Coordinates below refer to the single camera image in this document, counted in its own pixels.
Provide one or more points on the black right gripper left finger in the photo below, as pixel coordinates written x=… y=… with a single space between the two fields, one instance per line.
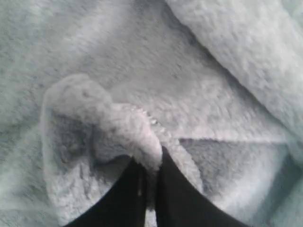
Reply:
x=124 y=205

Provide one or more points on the light blue terry towel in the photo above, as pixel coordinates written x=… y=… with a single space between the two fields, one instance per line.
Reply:
x=85 y=85

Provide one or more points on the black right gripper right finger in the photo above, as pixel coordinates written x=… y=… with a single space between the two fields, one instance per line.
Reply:
x=179 y=204

